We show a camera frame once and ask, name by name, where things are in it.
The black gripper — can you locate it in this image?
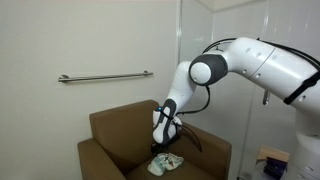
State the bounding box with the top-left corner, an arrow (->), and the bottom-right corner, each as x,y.
151,133 -> 183,156

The white blue patterned towel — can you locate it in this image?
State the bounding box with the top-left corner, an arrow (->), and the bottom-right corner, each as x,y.
147,152 -> 185,177

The brown cardboard box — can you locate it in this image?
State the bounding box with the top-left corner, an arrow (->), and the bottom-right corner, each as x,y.
77,99 -> 233,180

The glass shower panel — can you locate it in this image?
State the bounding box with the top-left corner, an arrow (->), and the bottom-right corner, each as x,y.
175,0 -> 320,180

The dark purple object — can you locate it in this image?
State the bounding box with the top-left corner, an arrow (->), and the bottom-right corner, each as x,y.
263,157 -> 288,178

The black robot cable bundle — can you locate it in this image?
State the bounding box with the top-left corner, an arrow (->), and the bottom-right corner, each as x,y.
176,37 -> 320,153

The metal wall grab bar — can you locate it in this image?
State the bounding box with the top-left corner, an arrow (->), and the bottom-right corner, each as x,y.
57,70 -> 154,84

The metal glass door handle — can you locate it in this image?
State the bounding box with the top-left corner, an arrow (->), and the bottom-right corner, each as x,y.
262,89 -> 271,106

